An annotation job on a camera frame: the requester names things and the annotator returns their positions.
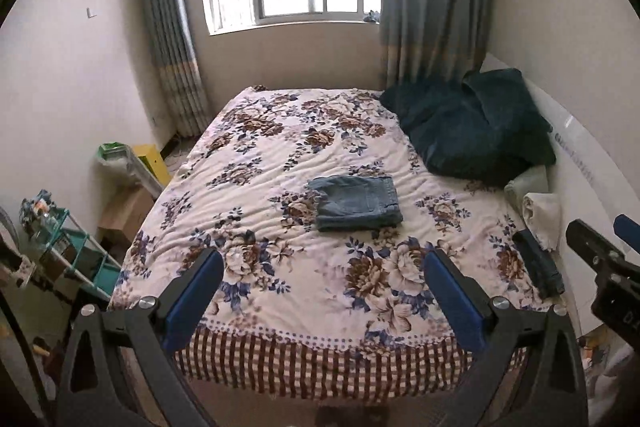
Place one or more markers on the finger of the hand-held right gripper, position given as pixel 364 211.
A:
pixel 592 243
pixel 628 231

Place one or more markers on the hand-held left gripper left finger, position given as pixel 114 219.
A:
pixel 192 294

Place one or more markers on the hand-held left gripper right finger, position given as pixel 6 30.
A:
pixel 457 294

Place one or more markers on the blue denim pants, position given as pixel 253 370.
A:
pixel 358 203

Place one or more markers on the cream folded cloth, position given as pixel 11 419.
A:
pixel 542 217

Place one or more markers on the dark folded garment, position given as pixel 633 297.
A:
pixel 539 263

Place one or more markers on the white headboard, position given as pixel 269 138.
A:
pixel 575 167

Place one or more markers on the pale green folded cloth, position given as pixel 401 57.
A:
pixel 527 187

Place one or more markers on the cardboard box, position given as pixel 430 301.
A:
pixel 125 217

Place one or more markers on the teal storage rack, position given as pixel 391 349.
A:
pixel 70 252

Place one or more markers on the yellow box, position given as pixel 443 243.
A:
pixel 152 164

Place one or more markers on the checkered bed sheet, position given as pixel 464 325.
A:
pixel 320 359

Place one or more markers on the floral printed bed blanket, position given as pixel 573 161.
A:
pixel 320 217

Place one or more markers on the green lidded plastic container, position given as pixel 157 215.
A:
pixel 116 154

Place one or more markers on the dark teal quilt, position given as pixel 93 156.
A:
pixel 475 127

